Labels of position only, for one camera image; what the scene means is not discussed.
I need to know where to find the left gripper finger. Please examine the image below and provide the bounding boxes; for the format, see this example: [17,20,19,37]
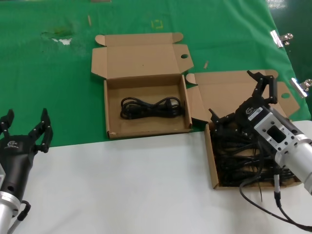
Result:
[27,108,54,154]
[0,109,15,141]

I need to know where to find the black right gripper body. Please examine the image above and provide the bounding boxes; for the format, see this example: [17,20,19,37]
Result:
[235,97,266,129]

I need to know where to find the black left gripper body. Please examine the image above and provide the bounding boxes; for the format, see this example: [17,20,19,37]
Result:
[0,134,39,198]

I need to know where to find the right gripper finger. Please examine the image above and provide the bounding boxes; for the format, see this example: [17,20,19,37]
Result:
[208,108,239,134]
[246,70,279,105]

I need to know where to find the black power cable bundle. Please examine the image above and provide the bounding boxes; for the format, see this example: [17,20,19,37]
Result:
[119,97,181,120]
[217,170,301,187]
[214,143,275,162]
[211,129,254,150]
[216,158,281,175]

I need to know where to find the cardboard box with lid hole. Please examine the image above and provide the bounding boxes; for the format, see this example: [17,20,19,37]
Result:
[91,32,195,139]

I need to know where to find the silver binder clip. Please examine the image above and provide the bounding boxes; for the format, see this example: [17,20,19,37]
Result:
[289,78,312,98]
[270,30,294,49]

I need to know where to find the green table cloth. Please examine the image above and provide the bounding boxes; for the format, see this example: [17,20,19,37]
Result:
[0,0,312,149]

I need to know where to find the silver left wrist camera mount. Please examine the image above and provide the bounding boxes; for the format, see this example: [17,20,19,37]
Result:
[0,163,6,188]

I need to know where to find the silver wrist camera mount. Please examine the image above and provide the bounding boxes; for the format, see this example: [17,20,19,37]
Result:
[253,106,297,156]
[0,163,6,188]

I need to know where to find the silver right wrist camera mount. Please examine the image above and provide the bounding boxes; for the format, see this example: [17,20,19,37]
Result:
[253,106,297,156]

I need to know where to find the cardboard box holding cables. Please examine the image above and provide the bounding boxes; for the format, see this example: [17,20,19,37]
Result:
[185,69,303,190]

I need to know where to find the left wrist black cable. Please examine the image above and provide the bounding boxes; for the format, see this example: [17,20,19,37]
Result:
[7,199,32,234]

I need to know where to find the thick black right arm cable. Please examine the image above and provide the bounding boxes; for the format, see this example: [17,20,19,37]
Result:
[238,170,312,232]

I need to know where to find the right cable with silver connector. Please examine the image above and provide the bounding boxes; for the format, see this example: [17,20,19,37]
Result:
[273,174,312,229]

